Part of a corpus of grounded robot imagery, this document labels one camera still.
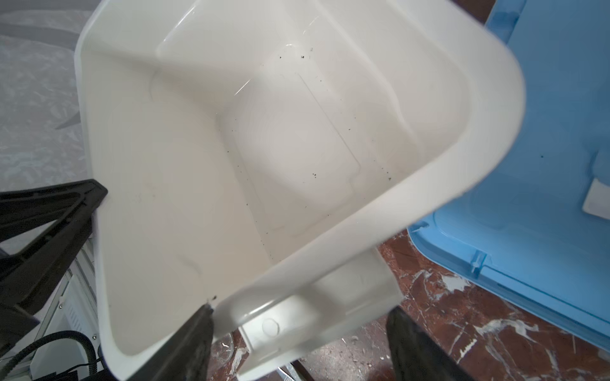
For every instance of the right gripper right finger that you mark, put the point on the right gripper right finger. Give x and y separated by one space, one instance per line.
414 355

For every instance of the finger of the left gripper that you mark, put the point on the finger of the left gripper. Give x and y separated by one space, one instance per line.
29 276

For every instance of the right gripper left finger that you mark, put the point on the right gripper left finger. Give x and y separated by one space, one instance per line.
187 353

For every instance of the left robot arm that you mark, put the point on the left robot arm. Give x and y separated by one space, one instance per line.
49 319

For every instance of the clear glass flask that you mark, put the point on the clear glass flask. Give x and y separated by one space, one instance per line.
222 352

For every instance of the blue plastic bin lid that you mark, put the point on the blue plastic bin lid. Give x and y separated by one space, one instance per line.
536 230

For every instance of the white plastic storage bin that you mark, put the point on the white plastic storage bin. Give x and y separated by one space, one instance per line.
256 153

